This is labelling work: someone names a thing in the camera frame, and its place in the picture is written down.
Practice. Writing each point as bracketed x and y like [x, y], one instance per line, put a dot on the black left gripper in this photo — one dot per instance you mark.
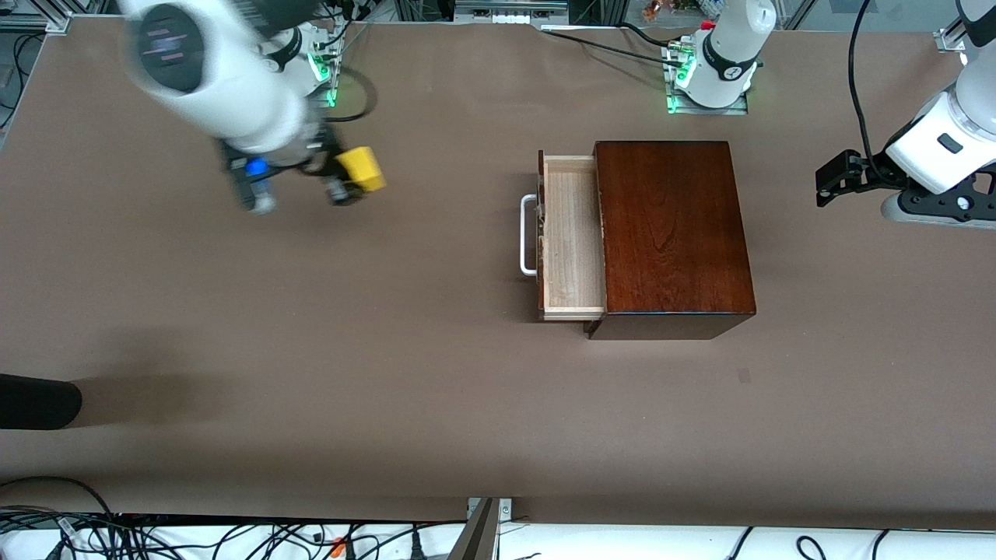
[865, 174]

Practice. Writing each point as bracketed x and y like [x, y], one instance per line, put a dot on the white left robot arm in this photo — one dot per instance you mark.
[727, 54]

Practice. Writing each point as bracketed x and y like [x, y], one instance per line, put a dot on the aluminium frame bracket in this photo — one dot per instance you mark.
[57, 23]
[951, 40]

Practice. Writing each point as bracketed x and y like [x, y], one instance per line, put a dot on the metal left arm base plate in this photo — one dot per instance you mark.
[708, 110]

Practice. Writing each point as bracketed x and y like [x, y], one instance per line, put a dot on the yellow wooden block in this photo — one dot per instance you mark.
[362, 167]

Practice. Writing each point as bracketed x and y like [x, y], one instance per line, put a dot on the grey power strip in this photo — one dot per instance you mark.
[510, 12]

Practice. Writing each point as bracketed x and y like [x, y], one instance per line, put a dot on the black cylindrical object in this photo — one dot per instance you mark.
[39, 401]

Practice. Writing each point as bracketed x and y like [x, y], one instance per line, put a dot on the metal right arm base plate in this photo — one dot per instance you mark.
[327, 97]

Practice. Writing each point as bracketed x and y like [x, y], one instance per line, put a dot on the grey metal mounting bracket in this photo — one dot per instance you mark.
[478, 533]

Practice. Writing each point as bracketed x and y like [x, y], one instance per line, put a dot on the dark brown wooden cabinet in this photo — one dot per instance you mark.
[677, 233]

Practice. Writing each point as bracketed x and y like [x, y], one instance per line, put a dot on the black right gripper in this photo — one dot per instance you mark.
[322, 156]

